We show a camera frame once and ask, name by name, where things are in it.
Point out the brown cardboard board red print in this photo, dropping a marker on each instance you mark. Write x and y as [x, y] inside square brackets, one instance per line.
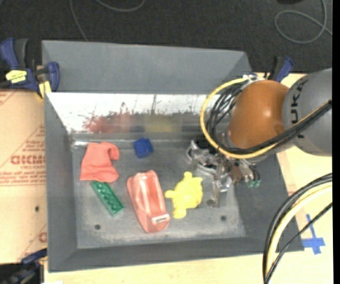
[16, 146]

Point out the yellow toy animal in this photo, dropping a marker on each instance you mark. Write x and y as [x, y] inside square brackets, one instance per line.
[187, 194]

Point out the pink cloth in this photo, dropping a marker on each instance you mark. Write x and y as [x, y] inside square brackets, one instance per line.
[98, 162]

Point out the dark green flat block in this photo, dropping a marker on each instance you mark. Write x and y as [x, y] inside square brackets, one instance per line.
[108, 198]

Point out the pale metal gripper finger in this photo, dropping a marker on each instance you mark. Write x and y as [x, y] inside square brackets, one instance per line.
[216, 192]
[227, 191]

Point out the grey metal bin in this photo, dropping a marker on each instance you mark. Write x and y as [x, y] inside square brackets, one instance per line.
[146, 69]

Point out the blue block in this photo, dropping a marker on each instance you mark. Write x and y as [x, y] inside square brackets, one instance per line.
[143, 147]

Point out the pink tape dispenser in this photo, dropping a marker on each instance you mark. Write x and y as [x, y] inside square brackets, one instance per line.
[146, 200]

